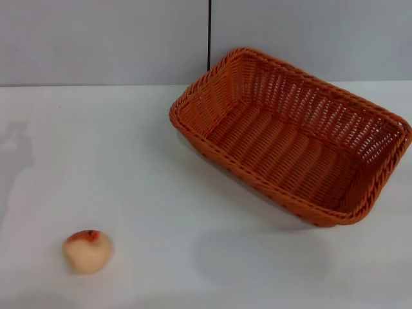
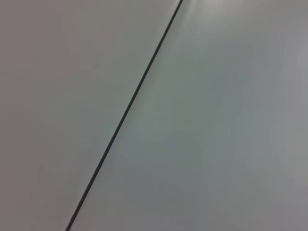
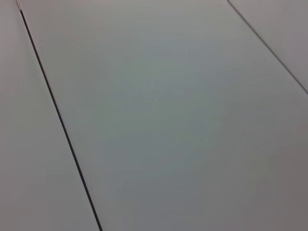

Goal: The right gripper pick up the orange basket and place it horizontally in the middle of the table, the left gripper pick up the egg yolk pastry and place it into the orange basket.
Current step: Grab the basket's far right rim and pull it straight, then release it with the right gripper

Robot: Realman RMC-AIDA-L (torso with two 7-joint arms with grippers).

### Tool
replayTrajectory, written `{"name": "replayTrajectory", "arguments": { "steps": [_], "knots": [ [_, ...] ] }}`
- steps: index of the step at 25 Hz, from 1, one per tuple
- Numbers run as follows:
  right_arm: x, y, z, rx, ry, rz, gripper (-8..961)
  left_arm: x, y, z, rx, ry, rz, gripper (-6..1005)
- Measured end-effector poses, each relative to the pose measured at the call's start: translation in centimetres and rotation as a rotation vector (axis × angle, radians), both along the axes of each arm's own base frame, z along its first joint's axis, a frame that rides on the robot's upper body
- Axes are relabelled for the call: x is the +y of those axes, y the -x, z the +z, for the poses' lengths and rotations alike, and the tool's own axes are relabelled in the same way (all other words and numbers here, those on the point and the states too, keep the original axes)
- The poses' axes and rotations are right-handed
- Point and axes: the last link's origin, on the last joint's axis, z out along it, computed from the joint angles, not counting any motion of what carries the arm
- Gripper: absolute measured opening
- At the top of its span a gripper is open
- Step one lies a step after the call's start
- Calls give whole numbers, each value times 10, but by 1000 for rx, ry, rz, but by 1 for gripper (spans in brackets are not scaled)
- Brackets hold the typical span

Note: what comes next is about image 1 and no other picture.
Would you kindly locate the pale peach toy fruit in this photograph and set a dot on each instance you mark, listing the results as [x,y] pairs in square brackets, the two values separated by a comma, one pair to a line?
[87,254]

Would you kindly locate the orange woven plastic basket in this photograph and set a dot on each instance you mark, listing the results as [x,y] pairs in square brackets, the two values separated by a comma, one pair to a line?
[273,151]

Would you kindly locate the black vertical wall seam strip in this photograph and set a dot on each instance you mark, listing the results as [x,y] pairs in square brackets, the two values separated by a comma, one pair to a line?
[209,32]

